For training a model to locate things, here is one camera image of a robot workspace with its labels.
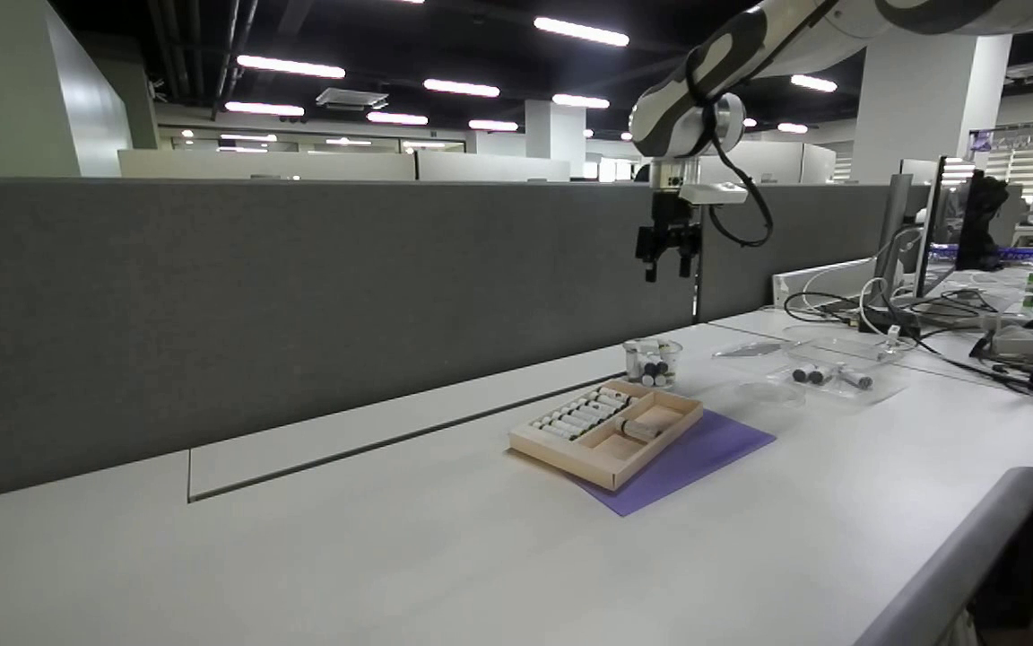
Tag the purple paper mat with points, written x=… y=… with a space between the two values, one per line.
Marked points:
x=707 y=454

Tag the small dark vial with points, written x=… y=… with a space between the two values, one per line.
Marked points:
x=804 y=373
x=860 y=382
x=824 y=373

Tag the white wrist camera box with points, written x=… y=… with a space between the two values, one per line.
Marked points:
x=716 y=189

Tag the white building column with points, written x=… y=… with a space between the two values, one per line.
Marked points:
x=929 y=108

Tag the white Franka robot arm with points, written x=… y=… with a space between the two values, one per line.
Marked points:
x=780 y=29

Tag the grey computer monitor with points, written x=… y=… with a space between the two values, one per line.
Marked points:
x=905 y=226

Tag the small white vial black cap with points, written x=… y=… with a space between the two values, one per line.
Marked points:
x=545 y=425
x=557 y=418
x=593 y=402
x=572 y=413
x=581 y=412

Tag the clear glass beaker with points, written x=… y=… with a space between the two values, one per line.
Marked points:
x=655 y=379

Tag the green square building column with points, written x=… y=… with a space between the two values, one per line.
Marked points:
x=16 y=84

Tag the white power strip box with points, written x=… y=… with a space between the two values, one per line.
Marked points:
x=817 y=280

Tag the ceiling strip light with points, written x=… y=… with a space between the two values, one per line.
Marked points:
x=268 y=108
x=462 y=89
x=395 y=120
x=493 y=123
x=287 y=65
x=581 y=29
x=581 y=101
x=817 y=84

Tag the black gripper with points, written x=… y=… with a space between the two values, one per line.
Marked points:
x=669 y=226

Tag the white low cabinet row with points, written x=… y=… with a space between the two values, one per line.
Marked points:
x=301 y=165

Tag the wooden compartment tray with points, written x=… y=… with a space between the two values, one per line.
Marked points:
x=610 y=460

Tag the small bottle green label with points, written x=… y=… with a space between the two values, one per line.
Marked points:
x=669 y=362

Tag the grey fabric desk partition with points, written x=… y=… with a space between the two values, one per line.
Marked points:
x=301 y=300
x=804 y=226

